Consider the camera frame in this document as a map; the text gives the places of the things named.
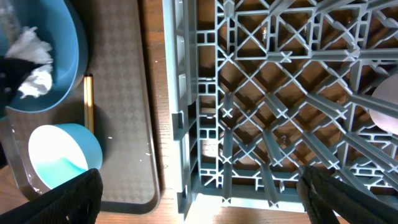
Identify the white tissue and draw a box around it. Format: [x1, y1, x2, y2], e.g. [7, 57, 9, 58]
[5, 27, 53, 99]

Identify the grey dishwasher rack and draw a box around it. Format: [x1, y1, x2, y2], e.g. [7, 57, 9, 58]
[162, 0, 397, 219]

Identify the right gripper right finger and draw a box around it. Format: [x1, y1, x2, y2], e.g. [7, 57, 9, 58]
[297, 166, 397, 224]

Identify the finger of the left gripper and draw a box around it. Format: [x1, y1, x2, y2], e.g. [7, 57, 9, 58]
[1, 57, 39, 118]

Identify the light blue bowl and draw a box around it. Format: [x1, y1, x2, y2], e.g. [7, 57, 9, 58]
[28, 123, 103, 189]

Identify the dark blue plate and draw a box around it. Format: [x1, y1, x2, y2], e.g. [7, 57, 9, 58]
[1, 0, 88, 113]

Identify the pink cup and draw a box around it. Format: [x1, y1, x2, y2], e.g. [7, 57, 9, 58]
[369, 74, 397, 135]

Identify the brown serving tray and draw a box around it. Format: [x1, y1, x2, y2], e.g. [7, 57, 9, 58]
[1, 1, 160, 215]

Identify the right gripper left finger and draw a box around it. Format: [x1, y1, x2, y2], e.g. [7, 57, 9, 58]
[1, 169, 103, 223]

